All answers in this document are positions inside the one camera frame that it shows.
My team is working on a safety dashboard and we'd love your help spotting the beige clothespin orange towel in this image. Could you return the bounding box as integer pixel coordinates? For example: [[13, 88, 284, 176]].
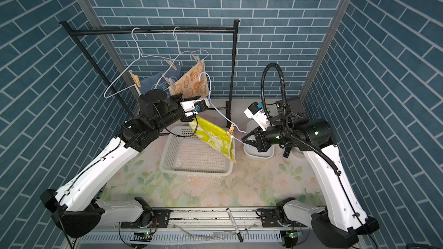
[[163, 76, 175, 91], [191, 53, 201, 64]]

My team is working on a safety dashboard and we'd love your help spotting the black corrugated cable hose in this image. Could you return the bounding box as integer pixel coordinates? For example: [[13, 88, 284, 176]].
[[261, 63, 341, 175]]

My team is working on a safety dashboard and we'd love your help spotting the white wire hanger left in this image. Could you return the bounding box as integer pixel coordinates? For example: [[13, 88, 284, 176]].
[[103, 27, 176, 99]]

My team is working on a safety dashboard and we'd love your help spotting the beige clothespin orange towel upper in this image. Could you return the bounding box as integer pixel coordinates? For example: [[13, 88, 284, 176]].
[[191, 53, 201, 64]]

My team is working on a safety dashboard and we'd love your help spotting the beige clothespin orange towel lower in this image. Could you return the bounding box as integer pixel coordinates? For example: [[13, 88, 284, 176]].
[[163, 76, 175, 91]]

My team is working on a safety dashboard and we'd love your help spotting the black marker on rail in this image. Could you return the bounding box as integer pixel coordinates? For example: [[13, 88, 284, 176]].
[[226, 208, 243, 243]]

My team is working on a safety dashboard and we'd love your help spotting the white perforated plastic basket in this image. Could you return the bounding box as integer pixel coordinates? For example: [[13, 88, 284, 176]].
[[159, 125, 233, 176]]

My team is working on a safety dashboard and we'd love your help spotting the white wire hanger middle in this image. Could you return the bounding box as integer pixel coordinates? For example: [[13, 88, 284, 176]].
[[153, 27, 210, 91]]

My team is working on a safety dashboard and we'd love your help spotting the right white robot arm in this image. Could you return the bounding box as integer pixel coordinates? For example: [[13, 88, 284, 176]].
[[242, 97, 380, 249]]

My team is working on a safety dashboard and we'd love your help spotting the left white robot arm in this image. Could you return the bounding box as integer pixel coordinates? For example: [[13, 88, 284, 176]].
[[40, 89, 210, 239]]

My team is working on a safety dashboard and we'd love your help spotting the light blue wire hanger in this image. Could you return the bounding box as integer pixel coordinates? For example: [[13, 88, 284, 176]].
[[198, 71, 245, 147]]

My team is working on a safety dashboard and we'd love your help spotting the black clothes rack frame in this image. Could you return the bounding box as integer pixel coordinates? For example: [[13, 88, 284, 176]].
[[59, 19, 241, 129]]

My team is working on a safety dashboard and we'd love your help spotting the blue bear towel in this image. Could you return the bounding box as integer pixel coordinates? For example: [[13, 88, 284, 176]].
[[139, 68, 182, 95]]

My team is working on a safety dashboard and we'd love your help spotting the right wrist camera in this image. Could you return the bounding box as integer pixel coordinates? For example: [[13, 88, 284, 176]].
[[244, 101, 271, 131]]

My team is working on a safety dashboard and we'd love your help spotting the beige clothespin on blue towel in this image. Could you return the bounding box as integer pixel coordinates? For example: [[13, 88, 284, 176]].
[[166, 59, 178, 70]]

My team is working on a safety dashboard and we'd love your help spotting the white wire hanger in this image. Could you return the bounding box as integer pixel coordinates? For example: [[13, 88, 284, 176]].
[[153, 27, 210, 91], [103, 27, 176, 99]]

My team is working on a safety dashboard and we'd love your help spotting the orange bunny towel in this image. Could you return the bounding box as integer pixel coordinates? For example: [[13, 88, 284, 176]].
[[169, 60, 210, 98]]

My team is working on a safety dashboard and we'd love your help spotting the white rectangular tray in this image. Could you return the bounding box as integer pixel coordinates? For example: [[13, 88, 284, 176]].
[[243, 134, 275, 161]]

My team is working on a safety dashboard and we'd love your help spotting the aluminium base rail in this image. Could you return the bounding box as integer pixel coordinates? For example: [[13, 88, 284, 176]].
[[75, 207, 316, 249]]

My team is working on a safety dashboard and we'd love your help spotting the yellow green towel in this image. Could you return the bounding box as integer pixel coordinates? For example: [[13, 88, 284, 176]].
[[189, 116, 236, 163]]

